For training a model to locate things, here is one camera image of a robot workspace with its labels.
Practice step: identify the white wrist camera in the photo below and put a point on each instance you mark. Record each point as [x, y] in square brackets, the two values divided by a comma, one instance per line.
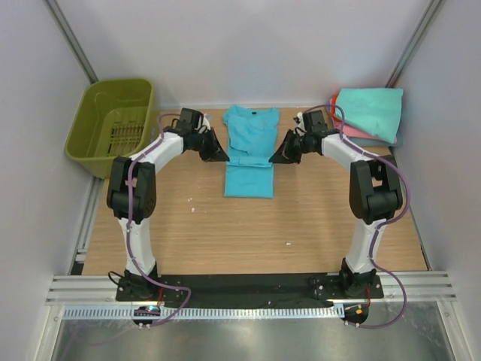
[205, 123]
[299, 120]

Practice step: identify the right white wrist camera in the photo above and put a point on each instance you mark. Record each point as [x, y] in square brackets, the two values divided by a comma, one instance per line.
[299, 120]

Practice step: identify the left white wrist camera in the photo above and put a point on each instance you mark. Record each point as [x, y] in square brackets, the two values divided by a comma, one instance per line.
[205, 123]

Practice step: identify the slotted cable duct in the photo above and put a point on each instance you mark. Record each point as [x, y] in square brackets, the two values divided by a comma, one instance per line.
[148, 312]

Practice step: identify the aluminium frame rail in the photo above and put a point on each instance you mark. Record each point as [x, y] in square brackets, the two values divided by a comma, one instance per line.
[413, 286]

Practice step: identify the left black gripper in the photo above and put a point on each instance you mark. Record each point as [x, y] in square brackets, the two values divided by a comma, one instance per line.
[205, 143]

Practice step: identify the blue t shirt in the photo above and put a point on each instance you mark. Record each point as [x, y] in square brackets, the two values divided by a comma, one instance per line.
[252, 136]

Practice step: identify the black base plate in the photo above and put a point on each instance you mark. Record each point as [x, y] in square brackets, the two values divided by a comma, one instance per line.
[277, 291]

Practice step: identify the folded pink t shirt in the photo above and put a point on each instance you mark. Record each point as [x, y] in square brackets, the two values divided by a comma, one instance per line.
[348, 130]

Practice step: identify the folded orange t shirt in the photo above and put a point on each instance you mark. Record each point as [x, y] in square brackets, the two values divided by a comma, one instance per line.
[332, 105]

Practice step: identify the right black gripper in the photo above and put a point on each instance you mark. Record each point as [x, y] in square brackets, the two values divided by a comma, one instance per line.
[294, 144]

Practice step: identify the green plastic bin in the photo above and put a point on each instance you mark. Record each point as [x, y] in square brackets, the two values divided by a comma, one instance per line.
[115, 118]

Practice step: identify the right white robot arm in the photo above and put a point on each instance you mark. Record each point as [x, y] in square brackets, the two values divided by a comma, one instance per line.
[375, 193]

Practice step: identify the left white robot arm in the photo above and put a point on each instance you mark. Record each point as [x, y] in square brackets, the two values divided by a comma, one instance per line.
[132, 194]

